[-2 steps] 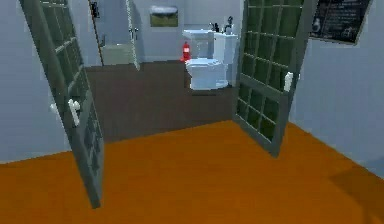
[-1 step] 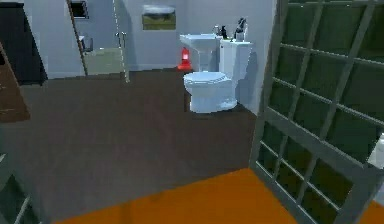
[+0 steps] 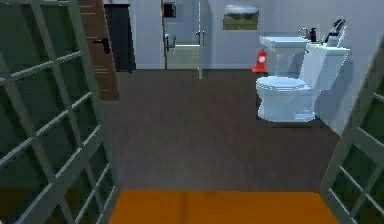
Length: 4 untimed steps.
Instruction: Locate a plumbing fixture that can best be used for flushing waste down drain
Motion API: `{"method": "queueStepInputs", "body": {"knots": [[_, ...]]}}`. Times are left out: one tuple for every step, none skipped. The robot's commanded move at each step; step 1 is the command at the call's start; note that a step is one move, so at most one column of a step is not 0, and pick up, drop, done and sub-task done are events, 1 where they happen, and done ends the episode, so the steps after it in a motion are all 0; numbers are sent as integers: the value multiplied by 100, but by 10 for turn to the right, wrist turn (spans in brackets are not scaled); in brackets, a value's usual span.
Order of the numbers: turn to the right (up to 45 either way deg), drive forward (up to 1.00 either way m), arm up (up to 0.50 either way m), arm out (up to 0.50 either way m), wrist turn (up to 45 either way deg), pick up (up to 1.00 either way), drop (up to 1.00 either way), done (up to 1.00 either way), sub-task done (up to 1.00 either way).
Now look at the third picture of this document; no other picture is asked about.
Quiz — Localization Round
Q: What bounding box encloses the framed landscape picture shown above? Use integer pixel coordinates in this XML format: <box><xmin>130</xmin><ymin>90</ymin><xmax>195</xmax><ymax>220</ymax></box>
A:
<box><xmin>222</xmin><ymin>4</ymin><xmax>261</xmax><ymax>31</ymax></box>

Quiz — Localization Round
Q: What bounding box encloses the small dark framed picture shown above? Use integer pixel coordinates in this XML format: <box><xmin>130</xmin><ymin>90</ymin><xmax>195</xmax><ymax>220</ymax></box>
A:
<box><xmin>163</xmin><ymin>1</ymin><xmax>177</xmax><ymax>19</ymax></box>

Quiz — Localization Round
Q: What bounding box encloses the black door handle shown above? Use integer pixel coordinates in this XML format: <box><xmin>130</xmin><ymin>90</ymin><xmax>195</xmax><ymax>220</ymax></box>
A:
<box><xmin>92</xmin><ymin>37</ymin><xmax>111</xmax><ymax>55</ymax></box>

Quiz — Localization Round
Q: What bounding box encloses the black cupboard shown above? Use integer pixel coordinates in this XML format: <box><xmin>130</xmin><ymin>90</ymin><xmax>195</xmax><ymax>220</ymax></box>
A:
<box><xmin>104</xmin><ymin>3</ymin><xmax>137</xmax><ymax>74</ymax></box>

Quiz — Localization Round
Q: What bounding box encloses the grey glazed door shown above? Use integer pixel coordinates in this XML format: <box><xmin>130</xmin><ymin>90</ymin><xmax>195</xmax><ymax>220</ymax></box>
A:
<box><xmin>0</xmin><ymin>0</ymin><xmax>122</xmax><ymax>224</ymax></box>
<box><xmin>319</xmin><ymin>35</ymin><xmax>384</xmax><ymax>224</ymax></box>

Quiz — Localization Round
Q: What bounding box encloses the white pedestal sink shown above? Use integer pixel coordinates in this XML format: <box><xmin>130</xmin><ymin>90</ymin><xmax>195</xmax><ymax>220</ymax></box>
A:
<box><xmin>259</xmin><ymin>34</ymin><xmax>312</xmax><ymax>77</ymax></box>

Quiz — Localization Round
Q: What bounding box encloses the brown wooden door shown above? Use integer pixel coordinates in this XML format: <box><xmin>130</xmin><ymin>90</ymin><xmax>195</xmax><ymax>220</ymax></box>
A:
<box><xmin>78</xmin><ymin>0</ymin><xmax>121</xmax><ymax>102</ymax></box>

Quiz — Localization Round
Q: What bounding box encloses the red toilet plunger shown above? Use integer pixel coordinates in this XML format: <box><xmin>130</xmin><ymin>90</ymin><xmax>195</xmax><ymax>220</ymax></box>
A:
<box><xmin>251</xmin><ymin>48</ymin><xmax>268</xmax><ymax>74</ymax></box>

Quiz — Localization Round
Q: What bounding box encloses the white toilet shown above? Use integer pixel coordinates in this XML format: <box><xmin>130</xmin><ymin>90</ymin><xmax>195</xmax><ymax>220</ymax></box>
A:
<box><xmin>255</xmin><ymin>42</ymin><xmax>351</xmax><ymax>123</ymax></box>

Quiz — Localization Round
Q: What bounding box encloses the black spray bottle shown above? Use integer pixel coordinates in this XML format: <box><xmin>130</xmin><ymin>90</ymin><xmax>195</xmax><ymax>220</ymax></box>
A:
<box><xmin>323</xmin><ymin>18</ymin><xmax>347</xmax><ymax>48</ymax></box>

